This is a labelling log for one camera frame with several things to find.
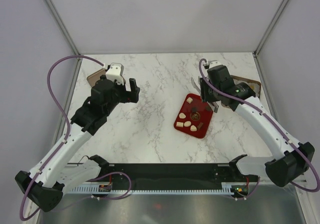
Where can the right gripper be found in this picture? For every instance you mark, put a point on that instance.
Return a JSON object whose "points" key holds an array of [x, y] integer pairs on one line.
{"points": [[206, 97]]}

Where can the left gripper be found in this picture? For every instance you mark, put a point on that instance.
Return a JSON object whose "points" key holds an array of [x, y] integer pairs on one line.
{"points": [[132, 96]]}

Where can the steel kitchen tongs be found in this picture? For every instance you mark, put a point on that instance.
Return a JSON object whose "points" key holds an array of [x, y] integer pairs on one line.
{"points": [[213, 105]]}

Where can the cream square chocolate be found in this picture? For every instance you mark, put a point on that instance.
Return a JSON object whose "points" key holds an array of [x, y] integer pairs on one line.
{"points": [[189, 100]]}

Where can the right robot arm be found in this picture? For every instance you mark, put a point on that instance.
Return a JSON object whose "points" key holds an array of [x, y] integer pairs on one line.
{"points": [[289, 157]]}

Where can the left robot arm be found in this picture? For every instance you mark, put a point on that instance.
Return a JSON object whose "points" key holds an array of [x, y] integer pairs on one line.
{"points": [[47, 183]]}

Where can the gold chocolate box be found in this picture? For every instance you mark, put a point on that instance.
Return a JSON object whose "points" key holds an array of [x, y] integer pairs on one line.
{"points": [[253, 85]]}

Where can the cream oval chocolate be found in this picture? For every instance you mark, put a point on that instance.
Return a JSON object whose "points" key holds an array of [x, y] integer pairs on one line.
{"points": [[187, 124]]}

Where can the cream heart chocolate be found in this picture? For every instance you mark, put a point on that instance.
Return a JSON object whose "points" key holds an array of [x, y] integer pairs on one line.
{"points": [[193, 128]]}

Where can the cream rectangular chocolate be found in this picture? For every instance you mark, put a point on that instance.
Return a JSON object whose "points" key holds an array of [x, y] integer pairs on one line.
{"points": [[180, 124]]}

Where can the gold box lid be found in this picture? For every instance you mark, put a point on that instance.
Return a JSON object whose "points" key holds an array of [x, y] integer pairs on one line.
{"points": [[96, 76]]}

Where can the red lacquer tray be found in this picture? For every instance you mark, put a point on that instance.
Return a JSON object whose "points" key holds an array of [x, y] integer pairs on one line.
{"points": [[200, 116]]}

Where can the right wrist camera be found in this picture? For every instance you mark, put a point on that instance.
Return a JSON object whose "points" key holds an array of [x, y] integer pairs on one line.
{"points": [[213, 63]]}

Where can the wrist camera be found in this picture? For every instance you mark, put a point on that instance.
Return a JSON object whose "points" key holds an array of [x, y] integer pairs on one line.
{"points": [[213, 63], [114, 73]]}

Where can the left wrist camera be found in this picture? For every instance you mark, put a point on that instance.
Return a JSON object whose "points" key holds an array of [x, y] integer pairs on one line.
{"points": [[114, 73]]}

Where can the white cable duct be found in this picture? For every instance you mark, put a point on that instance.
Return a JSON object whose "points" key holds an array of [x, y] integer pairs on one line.
{"points": [[99, 189]]}

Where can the right aluminium frame post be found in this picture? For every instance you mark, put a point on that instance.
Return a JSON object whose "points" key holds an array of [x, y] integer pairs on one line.
{"points": [[276, 17]]}

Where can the aluminium frame post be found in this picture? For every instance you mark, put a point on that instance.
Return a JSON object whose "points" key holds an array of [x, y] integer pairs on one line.
{"points": [[276, 17], [62, 27]]}

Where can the left aluminium frame post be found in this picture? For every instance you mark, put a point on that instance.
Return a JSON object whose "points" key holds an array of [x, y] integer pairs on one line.
{"points": [[62, 27]]}

